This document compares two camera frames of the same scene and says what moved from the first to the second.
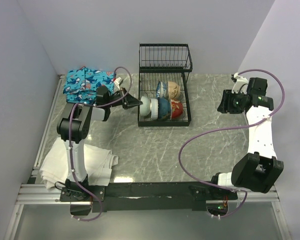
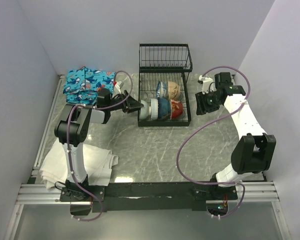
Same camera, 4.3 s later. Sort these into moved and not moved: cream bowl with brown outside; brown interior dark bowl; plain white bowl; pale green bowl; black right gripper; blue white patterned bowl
Moved: pale green bowl; black right gripper
Not moved: blue white patterned bowl; cream bowl with brown outside; brown interior dark bowl; plain white bowl
